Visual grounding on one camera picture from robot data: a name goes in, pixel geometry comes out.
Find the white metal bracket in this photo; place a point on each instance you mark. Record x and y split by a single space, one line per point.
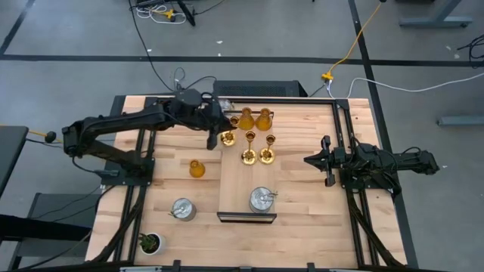
140 269

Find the grey desk base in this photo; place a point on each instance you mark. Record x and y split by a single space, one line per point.
459 121
435 21

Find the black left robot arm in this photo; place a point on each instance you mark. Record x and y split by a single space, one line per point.
125 121

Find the black perforated computer case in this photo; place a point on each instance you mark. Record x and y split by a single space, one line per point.
261 88

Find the amber ribbed glass candle holder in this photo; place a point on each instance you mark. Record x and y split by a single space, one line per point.
246 121
263 121
197 170

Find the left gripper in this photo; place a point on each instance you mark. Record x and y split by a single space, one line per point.
215 113

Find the silver candle tin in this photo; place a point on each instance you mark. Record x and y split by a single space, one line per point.
261 200
184 209
226 104

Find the wooden riser shelf black legs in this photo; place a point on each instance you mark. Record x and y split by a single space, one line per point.
242 185

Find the tall brass candlestick holder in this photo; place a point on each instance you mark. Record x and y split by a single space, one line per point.
249 156
266 156
227 139

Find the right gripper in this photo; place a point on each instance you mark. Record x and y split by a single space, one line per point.
338 160

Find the succulent in white pot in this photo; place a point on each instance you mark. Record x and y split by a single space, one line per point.
153 243

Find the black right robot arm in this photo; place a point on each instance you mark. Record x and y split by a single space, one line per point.
412 160

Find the black aluminium rig frame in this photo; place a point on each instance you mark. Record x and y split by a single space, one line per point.
295 101

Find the black desk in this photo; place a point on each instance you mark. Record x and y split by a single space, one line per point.
11 151

